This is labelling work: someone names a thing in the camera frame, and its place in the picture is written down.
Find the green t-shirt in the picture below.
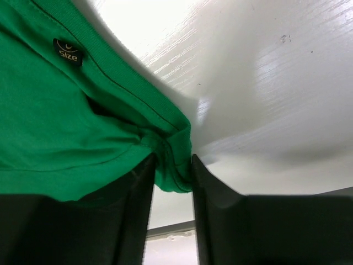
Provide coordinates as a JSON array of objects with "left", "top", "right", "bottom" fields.
[{"left": 1, "top": 1, "right": 192, "bottom": 201}]

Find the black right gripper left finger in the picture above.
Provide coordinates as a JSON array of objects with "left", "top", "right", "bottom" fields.
[{"left": 1, "top": 154, "right": 157, "bottom": 264}]

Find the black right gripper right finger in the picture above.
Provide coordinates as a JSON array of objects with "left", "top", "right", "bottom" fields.
[{"left": 191, "top": 156, "right": 352, "bottom": 264}]

